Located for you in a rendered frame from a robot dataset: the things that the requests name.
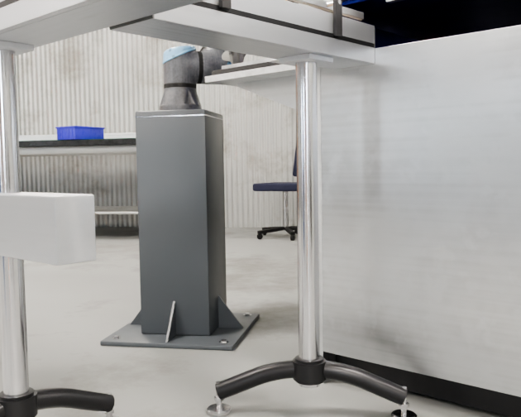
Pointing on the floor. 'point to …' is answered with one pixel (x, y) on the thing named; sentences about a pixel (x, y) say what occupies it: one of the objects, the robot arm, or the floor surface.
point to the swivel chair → (283, 203)
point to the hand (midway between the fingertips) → (237, 66)
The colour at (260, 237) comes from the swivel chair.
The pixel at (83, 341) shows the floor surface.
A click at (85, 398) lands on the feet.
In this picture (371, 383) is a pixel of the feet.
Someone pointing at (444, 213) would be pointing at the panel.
